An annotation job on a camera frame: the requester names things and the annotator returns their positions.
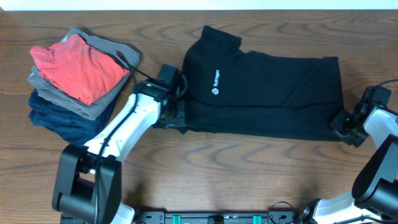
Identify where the black polo shirt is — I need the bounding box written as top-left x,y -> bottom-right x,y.
182,26 -> 343,141

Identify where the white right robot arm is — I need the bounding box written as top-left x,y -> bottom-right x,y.
303,107 -> 397,223

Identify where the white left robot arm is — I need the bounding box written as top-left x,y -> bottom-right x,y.
52,80 -> 188,223

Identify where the grey folded shirt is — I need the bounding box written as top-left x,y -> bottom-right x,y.
27,27 -> 141,120

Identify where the navy folded shirt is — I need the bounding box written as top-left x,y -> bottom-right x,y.
29,90 -> 117,147

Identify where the red folded shirt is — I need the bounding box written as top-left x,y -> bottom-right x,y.
30,34 -> 128,105

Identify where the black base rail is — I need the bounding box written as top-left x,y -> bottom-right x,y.
60,210 -> 299,224

